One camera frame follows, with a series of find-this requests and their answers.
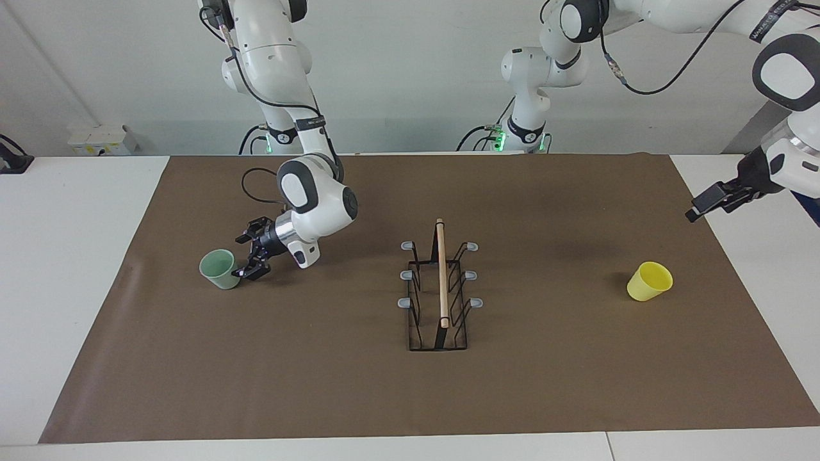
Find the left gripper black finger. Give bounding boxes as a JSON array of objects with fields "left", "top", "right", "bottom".
[{"left": 685, "top": 181, "right": 753, "bottom": 223}]

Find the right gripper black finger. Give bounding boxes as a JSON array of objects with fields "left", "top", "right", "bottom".
[
  {"left": 235, "top": 218, "right": 270, "bottom": 245},
  {"left": 232, "top": 251, "right": 271, "bottom": 281}
]

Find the pale green plastic cup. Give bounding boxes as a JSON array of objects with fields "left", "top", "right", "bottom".
[{"left": 199, "top": 249, "right": 242, "bottom": 290}]

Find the yellow plastic cup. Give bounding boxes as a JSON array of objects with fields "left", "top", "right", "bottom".
[{"left": 627, "top": 261, "right": 674, "bottom": 302}]

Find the blue crate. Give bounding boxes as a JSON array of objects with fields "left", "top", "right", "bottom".
[{"left": 794, "top": 189, "right": 820, "bottom": 226}]

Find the brown table mat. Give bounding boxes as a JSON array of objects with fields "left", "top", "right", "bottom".
[{"left": 38, "top": 152, "right": 820, "bottom": 444}]

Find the white power socket box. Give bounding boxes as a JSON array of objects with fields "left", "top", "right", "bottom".
[{"left": 68, "top": 125, "right": 138, "bottom": 156}]

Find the black table clamp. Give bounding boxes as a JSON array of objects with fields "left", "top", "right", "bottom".
[{"left": 0, "top": 134, "right": 34, "bottom": 174}]

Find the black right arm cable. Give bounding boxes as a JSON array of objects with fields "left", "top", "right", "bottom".
[{"left": 200, "top": 0, "right": 340, "bottom": 209}]

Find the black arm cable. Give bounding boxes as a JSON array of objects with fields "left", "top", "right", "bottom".
[
  {"left": 599, "top": 0, "right": 747, "bottom": 95},
  {"left": 200, "top": 0, "right": 340, "bottom": 209}
]

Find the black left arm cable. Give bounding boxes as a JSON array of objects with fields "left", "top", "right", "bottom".
[{"left": 599, "top": 0, "right": 747, "bottom": 95}]

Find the black wire cup rack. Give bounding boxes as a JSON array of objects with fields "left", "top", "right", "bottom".
[{"left": 398, "top": 218, "right": 484, "bottom": 352}]

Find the black left base cable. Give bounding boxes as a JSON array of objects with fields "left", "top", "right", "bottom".
[{"left": 456, "top": 96, "right": 516, "bottom": 152}]

